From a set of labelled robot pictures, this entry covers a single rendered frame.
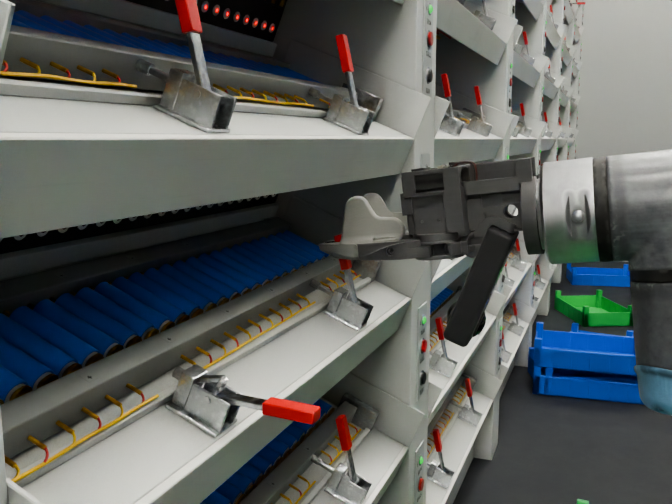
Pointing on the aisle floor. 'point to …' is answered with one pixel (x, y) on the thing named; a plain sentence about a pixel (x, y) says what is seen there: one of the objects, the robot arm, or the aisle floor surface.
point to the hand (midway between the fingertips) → (336, 252)
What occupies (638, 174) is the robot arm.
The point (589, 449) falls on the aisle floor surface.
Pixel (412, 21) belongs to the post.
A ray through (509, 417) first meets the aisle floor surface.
